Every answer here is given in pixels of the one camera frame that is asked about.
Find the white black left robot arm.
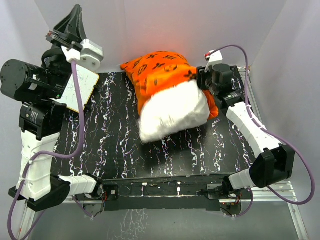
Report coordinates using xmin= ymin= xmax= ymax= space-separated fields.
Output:
xmin=0 ymin=4 xmax=104 ymax=212

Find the white pillow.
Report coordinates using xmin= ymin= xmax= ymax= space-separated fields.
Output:
xmin=138 ymin=80 xmax=210 ymax=143

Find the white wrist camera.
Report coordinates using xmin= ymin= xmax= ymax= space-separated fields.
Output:
xmin=61 ymin=39 xmax=104 ymax=72
xmin=204 ymin=50 xmax=223 ymax=73

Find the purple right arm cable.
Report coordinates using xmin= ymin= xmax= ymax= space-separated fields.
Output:
xmin=212 ymin=44 xmax=316 ymax=220

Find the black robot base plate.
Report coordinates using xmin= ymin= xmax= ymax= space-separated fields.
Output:
xmin=72 ymin=174 xmax=253 ymax=212

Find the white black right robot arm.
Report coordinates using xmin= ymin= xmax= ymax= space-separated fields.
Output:
xmin=196 ymin=63 xmax=295 ymax=199

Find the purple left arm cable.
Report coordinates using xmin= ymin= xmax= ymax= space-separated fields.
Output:
xmin=7 ymin=59 xmax=101 ymax=240

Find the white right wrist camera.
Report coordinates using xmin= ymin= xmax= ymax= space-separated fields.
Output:
xmin=204 ymin=50 xmax=223 ymax=73

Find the small white dry-erase board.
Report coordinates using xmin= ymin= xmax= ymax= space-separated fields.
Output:
xmin=58 ymin=64 xmax=100 ymax=114

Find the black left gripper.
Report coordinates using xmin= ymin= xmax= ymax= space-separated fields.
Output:
xmin=44 ymin=4 xmax=88 ymax=98

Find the orange patterned plush pillowcase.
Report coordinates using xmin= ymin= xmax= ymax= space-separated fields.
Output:
xmin=120 ymin=51 xmax=219 ymax=120

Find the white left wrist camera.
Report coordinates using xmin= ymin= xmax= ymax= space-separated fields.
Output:
xmin=61 ymin=39 xmax=104 ymax=72

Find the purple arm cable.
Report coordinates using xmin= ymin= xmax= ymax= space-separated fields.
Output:
xmin=7 ymin=59 xmax=101 ymax=240
xmin=212 ymin=44 xmax=316 ymax=220

